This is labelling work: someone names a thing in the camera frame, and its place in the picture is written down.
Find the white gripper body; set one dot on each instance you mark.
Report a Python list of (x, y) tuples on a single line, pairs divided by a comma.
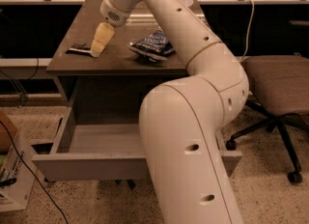
[(111, 13)]

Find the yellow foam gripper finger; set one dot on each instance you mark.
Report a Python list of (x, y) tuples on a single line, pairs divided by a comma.
[(103, 35)]

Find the black rxbar chocolate bar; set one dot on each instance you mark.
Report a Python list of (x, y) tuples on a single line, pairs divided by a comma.
[(79, 48)]

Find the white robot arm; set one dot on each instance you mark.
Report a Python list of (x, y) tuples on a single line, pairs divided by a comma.
[(207, 200)]

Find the open grey top drawer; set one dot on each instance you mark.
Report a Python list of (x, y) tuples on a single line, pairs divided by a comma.
[(96, 150)]

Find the grey cabinet desk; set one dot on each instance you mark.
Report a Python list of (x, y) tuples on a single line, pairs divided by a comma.
[(94, 65)]

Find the blue vinegar chip bag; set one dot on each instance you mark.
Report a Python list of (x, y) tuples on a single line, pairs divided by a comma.
[(155, 47)]

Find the white ceramic bowl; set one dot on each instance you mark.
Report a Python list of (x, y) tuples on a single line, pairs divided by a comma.
[(187, 3)]

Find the brown cardboard box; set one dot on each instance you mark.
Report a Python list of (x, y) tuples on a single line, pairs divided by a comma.
[(8, 131)]

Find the white cardboard box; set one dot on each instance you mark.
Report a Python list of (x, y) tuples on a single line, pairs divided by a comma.
[(16, 195)]

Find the brown office chair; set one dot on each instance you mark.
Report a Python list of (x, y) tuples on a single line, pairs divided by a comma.
[(280, 84)]

